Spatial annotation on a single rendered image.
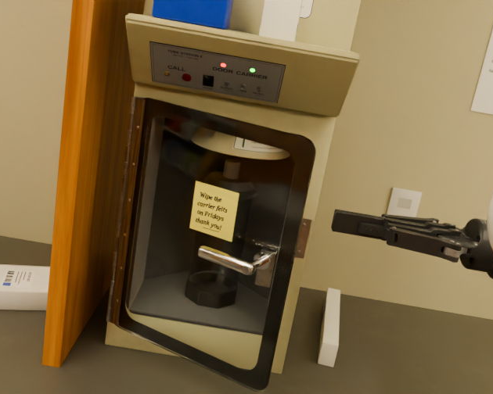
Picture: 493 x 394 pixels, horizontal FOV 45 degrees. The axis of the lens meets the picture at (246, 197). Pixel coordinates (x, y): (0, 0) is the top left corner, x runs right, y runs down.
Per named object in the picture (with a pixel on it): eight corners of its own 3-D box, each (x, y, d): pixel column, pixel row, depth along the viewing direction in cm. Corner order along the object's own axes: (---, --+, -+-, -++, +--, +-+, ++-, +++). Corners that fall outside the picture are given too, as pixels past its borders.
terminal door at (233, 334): (113, 322, 104) (139, 94, 93) (266, 394, 91) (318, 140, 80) (109, 324, 103) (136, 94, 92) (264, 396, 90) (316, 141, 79)
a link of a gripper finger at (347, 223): (378, 238, 87) (379, 239, 86) (331, 229, 87) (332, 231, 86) (383, 218, 86) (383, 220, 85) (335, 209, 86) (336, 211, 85)
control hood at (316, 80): (134, 80, 93) (141, 14, 90) (337, 116, 93) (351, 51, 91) (116, 87, 82) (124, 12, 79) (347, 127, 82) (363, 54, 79)
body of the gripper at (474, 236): (491, 214, 90) (430, 204, 90) (512, 232, 82) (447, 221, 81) (477, 260, 92) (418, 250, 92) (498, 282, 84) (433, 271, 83)
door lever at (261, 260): (214, 251, 90) (216, 235, 90) (268, 271, 86) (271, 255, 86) (194, 260, 86) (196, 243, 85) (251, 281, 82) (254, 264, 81)
